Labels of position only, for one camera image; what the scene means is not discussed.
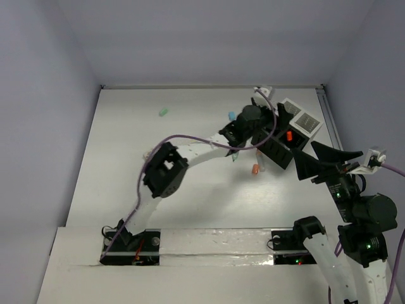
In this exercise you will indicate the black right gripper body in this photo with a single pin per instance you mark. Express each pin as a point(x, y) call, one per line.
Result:
point(338, 169)

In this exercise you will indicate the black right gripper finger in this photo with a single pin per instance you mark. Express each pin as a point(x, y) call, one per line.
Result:
point(306, 165)
point(331, 155)

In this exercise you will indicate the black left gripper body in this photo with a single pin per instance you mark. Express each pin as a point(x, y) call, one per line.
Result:
point(272, 115)

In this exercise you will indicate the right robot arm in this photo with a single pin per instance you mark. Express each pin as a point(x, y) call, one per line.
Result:
point(365, 218)

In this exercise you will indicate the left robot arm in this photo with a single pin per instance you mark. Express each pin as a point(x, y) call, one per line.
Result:
point(165, 169)

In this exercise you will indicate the white organizer container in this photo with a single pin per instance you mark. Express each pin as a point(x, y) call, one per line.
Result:
point(304, 121)

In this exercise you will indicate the blue highlighter cap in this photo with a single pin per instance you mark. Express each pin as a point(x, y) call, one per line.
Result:
point(231, 116)

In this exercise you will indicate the black organizer container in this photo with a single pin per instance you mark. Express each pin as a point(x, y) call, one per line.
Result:
point(279, 149)

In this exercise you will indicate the clear capped highlighter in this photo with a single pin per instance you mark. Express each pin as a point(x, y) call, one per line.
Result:
point(260, 161)

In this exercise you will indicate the teal highlighter pen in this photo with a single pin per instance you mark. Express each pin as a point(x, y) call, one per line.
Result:
point(235, 156)

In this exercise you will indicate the green highlighter cap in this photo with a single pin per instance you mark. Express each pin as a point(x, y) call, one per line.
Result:
point(163, 112)

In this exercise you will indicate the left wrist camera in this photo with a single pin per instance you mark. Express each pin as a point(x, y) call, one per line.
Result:
point(262, 94)

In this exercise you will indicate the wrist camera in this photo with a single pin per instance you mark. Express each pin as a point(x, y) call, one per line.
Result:
point(262, 94)
point(374, 158)

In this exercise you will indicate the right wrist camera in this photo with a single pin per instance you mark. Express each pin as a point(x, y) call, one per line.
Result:
point(374, 158)

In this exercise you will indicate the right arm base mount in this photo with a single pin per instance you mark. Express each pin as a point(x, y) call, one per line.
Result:
point(287, 245)

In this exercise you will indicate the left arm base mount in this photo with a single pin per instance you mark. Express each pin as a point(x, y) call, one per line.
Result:
point(143, 250)

